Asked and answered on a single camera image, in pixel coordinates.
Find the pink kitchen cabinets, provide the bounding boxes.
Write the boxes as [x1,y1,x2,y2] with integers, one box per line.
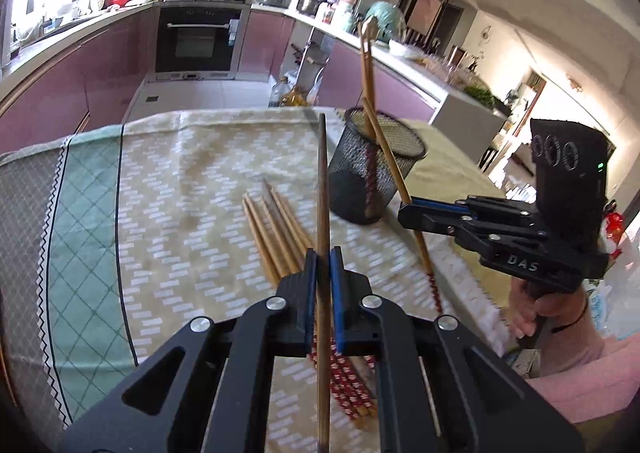
[0,8,441,144]

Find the teal vase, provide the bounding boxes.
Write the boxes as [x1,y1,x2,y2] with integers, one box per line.
[364,0,407,44]

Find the black mesh utensil holder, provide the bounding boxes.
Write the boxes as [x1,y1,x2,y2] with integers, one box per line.
[327,106,429,225]

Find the person's right forearm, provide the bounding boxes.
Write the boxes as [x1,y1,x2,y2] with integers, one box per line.
[525,305,640,426]

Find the white bowl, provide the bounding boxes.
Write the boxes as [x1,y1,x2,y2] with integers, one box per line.
[389,40,423,58]

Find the wooden chopstick red patterned end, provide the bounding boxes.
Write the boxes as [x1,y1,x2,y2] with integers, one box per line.
[257,198,373,421]
[252,210,368,426]
[272,188,378,384]
[361,97,446,316]
[242,197,363,430]
[262,178,377,416]
[357,15,381,216]
[316,114,333,450]

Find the person's right hand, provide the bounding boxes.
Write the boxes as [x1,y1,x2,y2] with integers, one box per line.
[509,278,591,350]

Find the black built-in oven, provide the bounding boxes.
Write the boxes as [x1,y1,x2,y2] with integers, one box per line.
[154,3,251,81]

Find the pink wall picture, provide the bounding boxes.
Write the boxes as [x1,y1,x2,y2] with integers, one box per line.
[414,0,443,36]

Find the green leafy vegetables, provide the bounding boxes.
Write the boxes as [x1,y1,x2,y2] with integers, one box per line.
[462,85,496,106]

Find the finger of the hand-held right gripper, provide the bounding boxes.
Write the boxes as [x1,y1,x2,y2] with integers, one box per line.
[397,206,549,260]
[410,194,545,230]

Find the red canister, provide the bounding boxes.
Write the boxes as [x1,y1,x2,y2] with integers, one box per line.
[602,210,626,259]

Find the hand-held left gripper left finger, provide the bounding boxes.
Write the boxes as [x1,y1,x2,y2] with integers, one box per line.
[57,248,321,453]

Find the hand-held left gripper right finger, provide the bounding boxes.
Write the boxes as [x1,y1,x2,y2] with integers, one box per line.
[329,247,585,453]

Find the patterned beige green tablecloth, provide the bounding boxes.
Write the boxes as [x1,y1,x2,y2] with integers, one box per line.
[0,107,511,453]

